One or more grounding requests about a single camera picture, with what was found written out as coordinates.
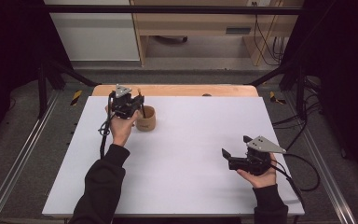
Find brown wooden cup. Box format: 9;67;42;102
134;105;157;133

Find black and yellow tape strip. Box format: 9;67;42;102
70;89;84;107
268;91;287;105

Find black metal frame stand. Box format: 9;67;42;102
244;58;310;121
36;58;103;119

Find light wooden desk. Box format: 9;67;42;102
129;0;306;67

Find wooden paintbrush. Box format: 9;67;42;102
137;88;147;119

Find aluminium floor rail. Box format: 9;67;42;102
282;91;358;224
0;89;62;224

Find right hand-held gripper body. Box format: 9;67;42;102
228;134;287;176

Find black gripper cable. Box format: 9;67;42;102
270;152;322;208
97;92;117;161

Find bundle of hanging cables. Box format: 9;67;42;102
251;1;291;67

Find black floor cables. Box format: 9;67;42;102
271;77;324;151

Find wooden table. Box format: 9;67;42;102
91;84;260;98

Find white cabinet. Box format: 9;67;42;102
44;0;141;63

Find person's right hand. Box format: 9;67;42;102
236;151;279;189

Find black horizontal frame bar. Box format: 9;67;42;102
42;4;304;16

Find dark curtain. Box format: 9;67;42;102
0;0;73;154
280;0;358;191

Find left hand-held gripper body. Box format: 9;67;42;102
108;84;138;120

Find white table board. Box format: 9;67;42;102
41;95;306;217

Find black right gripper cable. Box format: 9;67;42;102
270;152;322;208

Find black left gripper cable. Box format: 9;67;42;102
97;92;117;161

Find person's left hand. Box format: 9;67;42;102
104;104;142;147

